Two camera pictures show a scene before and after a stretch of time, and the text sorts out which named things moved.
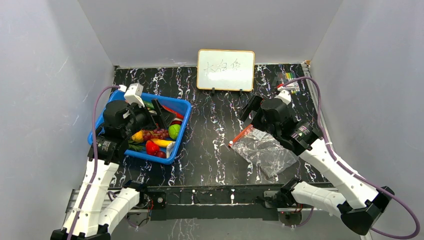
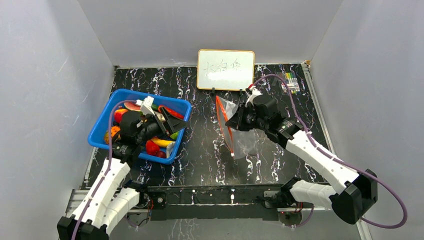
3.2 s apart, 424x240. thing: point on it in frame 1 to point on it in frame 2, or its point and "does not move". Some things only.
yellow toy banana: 161,143 does not move
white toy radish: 169,148 does not move
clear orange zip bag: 272,156 to 242,143
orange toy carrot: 171,111 does not move
